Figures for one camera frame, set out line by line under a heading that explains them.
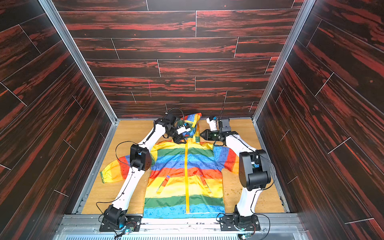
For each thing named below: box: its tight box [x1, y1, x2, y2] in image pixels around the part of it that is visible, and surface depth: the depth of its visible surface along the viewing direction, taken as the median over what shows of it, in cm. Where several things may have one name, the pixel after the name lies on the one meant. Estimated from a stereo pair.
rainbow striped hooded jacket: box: [100, 113, 241, 214], surface depth 91 cm
